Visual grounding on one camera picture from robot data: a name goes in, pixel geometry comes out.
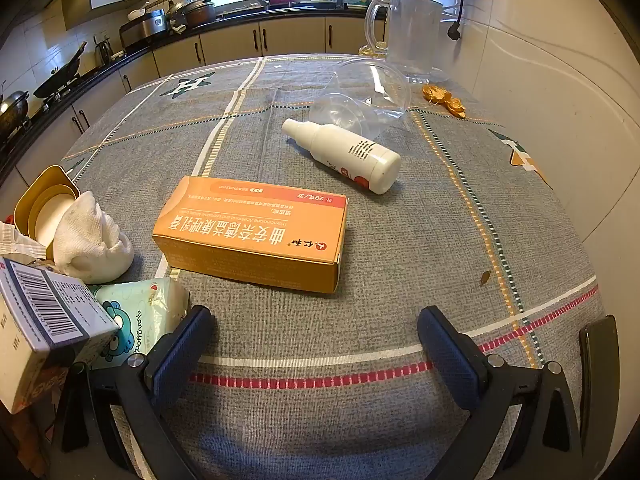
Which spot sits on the small brown scrap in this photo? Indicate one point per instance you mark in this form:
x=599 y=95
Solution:
x=485 y=278

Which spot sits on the white barcode carton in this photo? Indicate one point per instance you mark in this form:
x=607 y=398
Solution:
x=40 y=320

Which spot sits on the clear plastic packaging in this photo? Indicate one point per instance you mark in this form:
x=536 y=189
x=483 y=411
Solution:
x=375 y=95

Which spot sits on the beige kitchen cabinets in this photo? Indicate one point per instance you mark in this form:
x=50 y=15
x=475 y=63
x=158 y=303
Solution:
x=225 y=42

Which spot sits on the steel rice cooker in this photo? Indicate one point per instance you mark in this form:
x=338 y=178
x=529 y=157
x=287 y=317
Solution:
x=145 y=27

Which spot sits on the dark cooking pot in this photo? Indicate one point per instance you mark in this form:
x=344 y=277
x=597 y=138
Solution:
x=200 y=14

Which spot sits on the yellow plastic bag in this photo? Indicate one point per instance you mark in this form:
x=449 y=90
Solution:
x=372 y=51

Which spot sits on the clear plastic pitcher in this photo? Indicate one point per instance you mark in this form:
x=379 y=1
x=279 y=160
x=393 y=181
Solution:
x=415 y=35

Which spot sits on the black wok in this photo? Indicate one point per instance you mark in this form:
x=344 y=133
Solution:
x=57 y=77

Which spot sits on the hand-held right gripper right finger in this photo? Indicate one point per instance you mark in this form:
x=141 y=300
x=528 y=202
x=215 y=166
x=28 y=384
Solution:
x=450 y=360

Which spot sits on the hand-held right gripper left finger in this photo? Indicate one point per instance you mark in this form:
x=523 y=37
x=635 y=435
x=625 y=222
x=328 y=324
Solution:
x=180 y=355

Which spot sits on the black kitchen countertop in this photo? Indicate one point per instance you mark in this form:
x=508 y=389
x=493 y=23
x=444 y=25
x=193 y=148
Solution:
x=100 y=62

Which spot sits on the green bear tissue packet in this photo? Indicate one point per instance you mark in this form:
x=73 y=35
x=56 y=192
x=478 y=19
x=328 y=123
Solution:
x=145 y=310

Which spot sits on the orange peel scraps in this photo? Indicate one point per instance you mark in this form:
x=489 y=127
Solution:
x=442 y=97

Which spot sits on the orange cardboard box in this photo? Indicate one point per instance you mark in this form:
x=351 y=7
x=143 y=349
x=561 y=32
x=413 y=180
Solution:
x=250 y=240
x=35 y=195

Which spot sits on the lidded steel wok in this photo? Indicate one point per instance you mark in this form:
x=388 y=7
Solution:
x=12 y=112

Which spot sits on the white spray bottle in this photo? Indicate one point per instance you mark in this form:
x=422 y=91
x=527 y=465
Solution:
x=350 y=152

